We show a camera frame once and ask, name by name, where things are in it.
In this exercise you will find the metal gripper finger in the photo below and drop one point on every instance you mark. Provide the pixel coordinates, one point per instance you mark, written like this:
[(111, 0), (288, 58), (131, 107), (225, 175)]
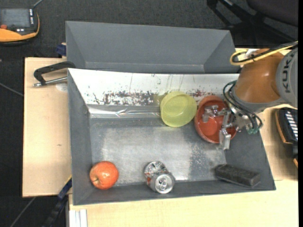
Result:
[(225, 137), (214, 112)]

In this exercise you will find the red-orange plastic bowl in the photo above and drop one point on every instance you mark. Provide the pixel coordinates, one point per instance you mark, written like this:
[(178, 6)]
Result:
[(210, 128)]

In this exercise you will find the yellow plastic bowl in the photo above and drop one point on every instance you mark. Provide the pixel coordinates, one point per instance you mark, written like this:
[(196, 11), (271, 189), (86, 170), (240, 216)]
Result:
[(178, 109)]

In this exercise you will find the dark green flat block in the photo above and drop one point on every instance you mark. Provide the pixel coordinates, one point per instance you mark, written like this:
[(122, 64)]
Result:
[(236, 175)]

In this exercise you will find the grey metal bin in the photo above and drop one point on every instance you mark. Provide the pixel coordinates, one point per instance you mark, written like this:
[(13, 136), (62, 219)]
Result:
[(142, 138)]

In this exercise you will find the crushed silver drink can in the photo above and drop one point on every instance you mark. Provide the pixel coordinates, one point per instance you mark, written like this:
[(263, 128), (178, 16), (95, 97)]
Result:
[(159, 178)]

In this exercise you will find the red apple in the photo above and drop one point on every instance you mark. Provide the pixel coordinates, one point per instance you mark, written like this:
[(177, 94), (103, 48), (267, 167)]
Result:
[(104, 175)]

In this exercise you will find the pale wood board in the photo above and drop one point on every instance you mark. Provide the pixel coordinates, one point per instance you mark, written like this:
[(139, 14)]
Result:
[(45, 131)]

